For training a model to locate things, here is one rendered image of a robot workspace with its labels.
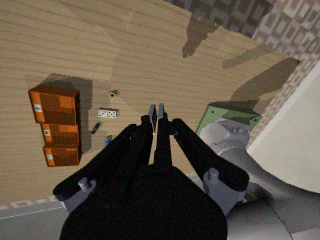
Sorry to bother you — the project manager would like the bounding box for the white domino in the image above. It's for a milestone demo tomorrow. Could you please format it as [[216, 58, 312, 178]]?
[[98, 109, 116, 118]]

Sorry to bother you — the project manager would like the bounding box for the orange three-compartment bin rack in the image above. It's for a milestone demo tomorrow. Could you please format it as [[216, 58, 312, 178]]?
[[27, 85, 82, 167]]

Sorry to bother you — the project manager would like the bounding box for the blue battery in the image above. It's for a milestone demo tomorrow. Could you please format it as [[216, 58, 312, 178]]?
[[105, 137, 110, 147]]

